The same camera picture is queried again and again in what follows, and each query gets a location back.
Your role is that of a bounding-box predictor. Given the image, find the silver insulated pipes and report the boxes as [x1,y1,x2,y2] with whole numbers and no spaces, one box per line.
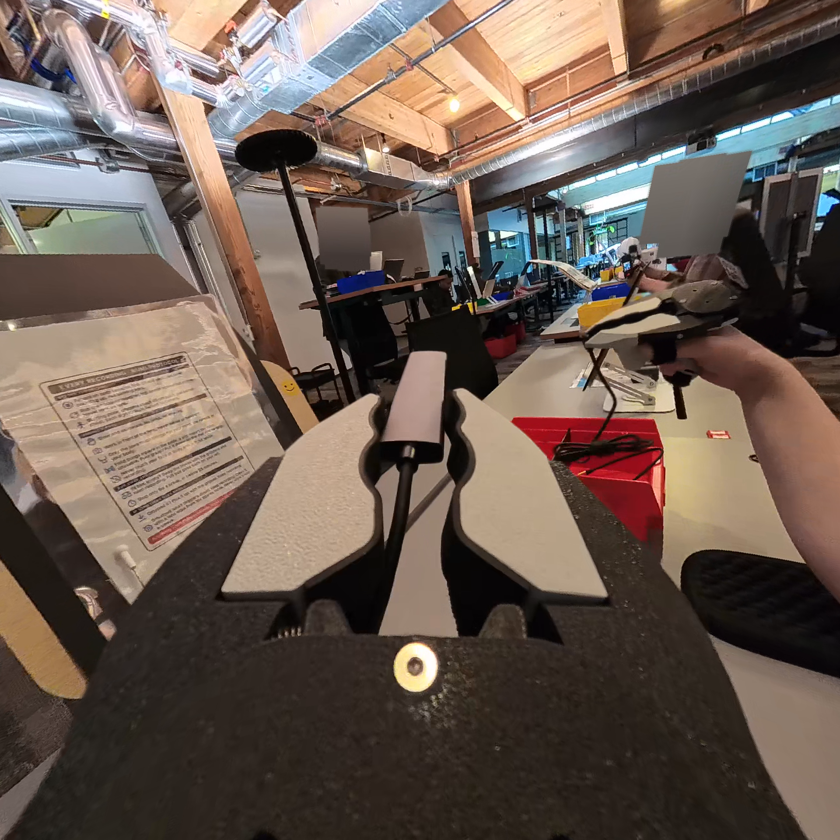
[0,0,299,165]

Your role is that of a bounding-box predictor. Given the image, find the dark grey usb hub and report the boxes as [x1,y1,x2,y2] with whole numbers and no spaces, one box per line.
[381,351,449,463]

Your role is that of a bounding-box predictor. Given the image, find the long spiral metal duct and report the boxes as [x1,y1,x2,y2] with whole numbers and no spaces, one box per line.
[449,18,840,188]

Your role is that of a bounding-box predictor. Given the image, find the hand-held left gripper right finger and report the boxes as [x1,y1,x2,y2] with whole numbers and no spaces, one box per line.
[441,388,609,637]

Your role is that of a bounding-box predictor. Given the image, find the person's right hand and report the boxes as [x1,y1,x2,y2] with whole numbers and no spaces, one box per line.
[656,325,791,396]

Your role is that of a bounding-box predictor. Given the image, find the person's right forearm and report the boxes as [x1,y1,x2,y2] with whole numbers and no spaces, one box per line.
[745,360,840,567]

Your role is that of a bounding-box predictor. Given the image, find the wooden standing desk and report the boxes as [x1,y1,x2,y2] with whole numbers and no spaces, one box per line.
[298,276,448,395]

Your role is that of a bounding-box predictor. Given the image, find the wooden support post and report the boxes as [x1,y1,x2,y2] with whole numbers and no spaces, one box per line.
[152,82,293,378]

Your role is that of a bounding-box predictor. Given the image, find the black elbow pad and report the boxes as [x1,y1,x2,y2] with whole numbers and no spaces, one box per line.
[680,549,840,678]

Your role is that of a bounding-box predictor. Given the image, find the rectangular metal duct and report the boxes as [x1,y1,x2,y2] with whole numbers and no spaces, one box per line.
[209,0,455,135]

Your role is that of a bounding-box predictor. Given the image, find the orange plug usb-c cable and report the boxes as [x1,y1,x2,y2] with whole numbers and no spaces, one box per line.
[553,377,665,478]

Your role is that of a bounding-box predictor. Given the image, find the wooden instruction board stand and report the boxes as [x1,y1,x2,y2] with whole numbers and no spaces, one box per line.
[0,252,320,701]
[581,262,678,414]

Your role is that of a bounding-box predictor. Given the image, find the black wire cart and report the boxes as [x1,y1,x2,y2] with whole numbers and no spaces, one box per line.
[289,363,337,403]

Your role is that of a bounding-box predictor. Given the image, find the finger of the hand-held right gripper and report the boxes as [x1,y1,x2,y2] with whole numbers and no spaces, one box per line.
[583,295,672,337]
[583,308,686,350]

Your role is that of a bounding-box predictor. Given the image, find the black floor stand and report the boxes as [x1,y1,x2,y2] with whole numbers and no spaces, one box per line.
[234,128,360,406]

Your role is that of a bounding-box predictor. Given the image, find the red plastic bin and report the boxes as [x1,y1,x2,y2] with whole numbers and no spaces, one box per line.
[512,416,668,547]

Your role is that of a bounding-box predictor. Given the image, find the yellow plastic bin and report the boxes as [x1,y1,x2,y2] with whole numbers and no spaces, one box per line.
[576,297,630,330]

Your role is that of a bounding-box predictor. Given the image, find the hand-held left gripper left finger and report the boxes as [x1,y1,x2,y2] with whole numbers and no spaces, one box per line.
[222,394,385,637]

